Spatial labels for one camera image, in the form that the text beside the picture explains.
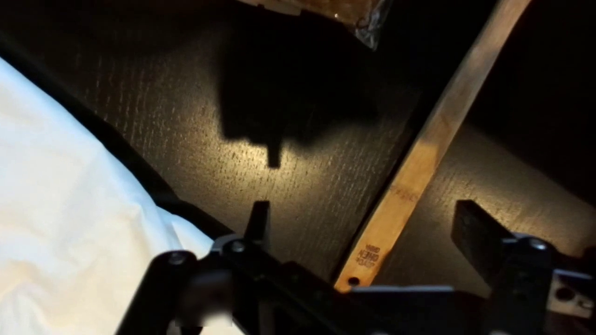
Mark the clear plastic bag brown contents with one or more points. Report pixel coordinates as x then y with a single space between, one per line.
360 12

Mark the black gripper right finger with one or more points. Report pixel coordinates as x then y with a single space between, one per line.
481 239

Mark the large white folded cloth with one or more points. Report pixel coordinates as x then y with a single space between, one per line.
62 216

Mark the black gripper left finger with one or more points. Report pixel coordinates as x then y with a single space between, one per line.
260 220

